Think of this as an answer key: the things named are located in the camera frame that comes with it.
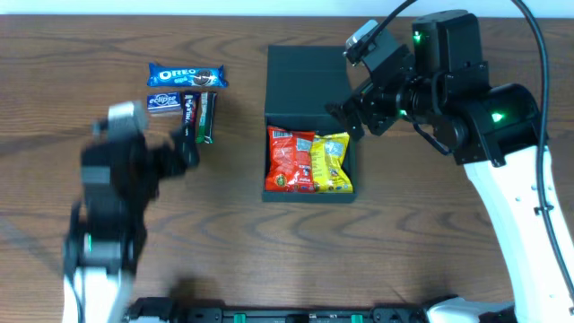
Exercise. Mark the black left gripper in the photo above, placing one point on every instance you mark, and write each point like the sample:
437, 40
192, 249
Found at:
183, 157

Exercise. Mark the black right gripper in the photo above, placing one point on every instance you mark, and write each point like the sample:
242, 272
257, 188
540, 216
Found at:
360, 110

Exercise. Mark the yellow snack bag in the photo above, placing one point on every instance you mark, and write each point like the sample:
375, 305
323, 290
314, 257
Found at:
327, 156

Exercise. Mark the dark green box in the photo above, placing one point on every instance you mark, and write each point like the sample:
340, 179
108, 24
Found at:
300, 81

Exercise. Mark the red snack bag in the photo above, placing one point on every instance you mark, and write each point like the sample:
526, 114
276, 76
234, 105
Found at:
290, 161

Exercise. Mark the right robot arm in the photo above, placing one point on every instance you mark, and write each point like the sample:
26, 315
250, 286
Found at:
496, 133

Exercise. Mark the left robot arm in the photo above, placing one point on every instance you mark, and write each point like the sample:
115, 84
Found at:
107, 233

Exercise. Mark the blue Oreo cookie pack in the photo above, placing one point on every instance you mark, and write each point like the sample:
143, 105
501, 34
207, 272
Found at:
180, 76

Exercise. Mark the green white chocolate bar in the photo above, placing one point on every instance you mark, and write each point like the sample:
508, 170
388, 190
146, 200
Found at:
205, 122

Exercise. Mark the purple Dairy Milk bar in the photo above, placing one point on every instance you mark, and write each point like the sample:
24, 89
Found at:
190, 103

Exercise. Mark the blue Eclipse mint box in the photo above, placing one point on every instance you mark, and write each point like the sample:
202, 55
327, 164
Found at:
163, 102

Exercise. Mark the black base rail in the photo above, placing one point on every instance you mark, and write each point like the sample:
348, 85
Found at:
163, 309

